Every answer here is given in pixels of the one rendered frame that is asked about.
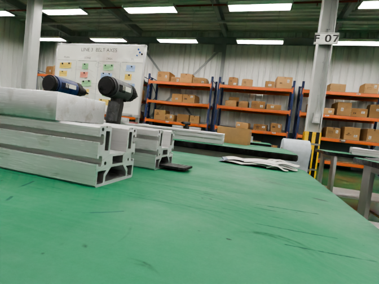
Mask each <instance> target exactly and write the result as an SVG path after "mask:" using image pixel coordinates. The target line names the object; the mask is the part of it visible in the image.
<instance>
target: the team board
mask: <svg viewBox="0 0 379 284"><path fill-rule="evenodd" d="M147 47H148V46H147V45H115V44H82V43H57V49H56V62H55V76H58V77H62V78H65V79H68V80H71V81H75V82H77V83H80V84H81V85H82V86H83V88H84V89H86V92H88V93H89V94H86V95H85V96H81V97H85V98H88V99H94V100H99V101H103V102H105V114H106V112H107V106H108V102H109V101H110V100H111V98H110V97H106V96H104V95H102V94H101V93H100V92H99V90H98V83H99V80H100V79H101V78H102V77H104V76H110V77H113V78H116V79H119V80H121V81H123V82H126V83H128V84H130V85H132V86H134V88H135V89H136V92H137V94H138V97H137V98H136V99H134V100H133V101H131V102H124V107H123V111H122V116H127V117H134V118H135V122H138V123H137V124H139V118H140V114H141V107H142V96H143V85H144V74H145V68H146V57H147Z"/></svg>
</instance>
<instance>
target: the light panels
mask: <svg viewBox="0 0 379 284"><path fill-rule="evenodd" d="M290 7H291V4H272V5H230V6H229V9H230V11H269V10H290ZM359 8H379V1H377V2H363V3H362V4H361V6H360V7H359ZM125 10H126V11H127V12H129V13H130V14H131V13H159V12H176V10H175V8H174V7H146V8H125ZM42 11H43V12H45V13H46V14H48V15H76V14H86V13H85V12H83V11H82V10H42ZM0 16H14V15H12V14H10V13H8V12H6V11H0ZM92 40H93V41H95V42H125V40H123V39H92ZM158 40H159V41H160V42H169V43H197V41H196V40H182V39H158ZM40 41H65V40H63V39H61V38H40ZM237 42H238V43H247V44H283V41H237ZM337 45H364V46H379V42H338V44H337Z"/></svg>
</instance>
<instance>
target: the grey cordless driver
mask: <svg viewBox="0 0 379 284"><path fill-rule="evenodd" d="M98 90H99V92H100V93H101V94H102V95H104V96H106V97H110V98H111V100H110V101H109V102H108V106H107V112H106V115H105V120H106V123H113V124H118V125H120V123H121V117H122V111H123V107H124V102H131V101H133V100H134V99H136V98H137V97H138V94H137V92H136V89H135V88H134V86H132V85H130V84H128V83H126V82H123V81H121V80H119V79H116V78H113V77H110V76H104V77H102V78H101V79H100V80H99V83H98Z"/></svg>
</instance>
